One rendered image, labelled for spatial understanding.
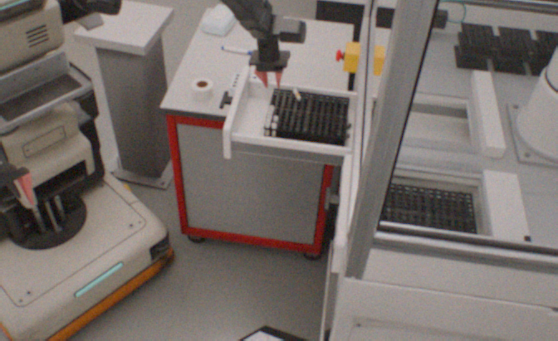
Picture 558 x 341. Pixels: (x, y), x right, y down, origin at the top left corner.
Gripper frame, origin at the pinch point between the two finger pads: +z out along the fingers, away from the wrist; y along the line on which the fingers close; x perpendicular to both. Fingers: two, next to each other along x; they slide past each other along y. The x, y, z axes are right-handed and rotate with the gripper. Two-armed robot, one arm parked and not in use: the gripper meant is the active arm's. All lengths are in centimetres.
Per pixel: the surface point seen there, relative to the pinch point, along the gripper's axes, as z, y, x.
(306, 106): 8.6, 8.7, 1.9
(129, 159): 78, -82, 42
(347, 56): 9.4, 17.4, 29.1
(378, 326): 26, 33, -54
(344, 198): 7.2, 22.9, -32.7
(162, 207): 90, -63, 27
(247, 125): 12.6, -7.8, -3.2
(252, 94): 11.4, -9.5, 9.9
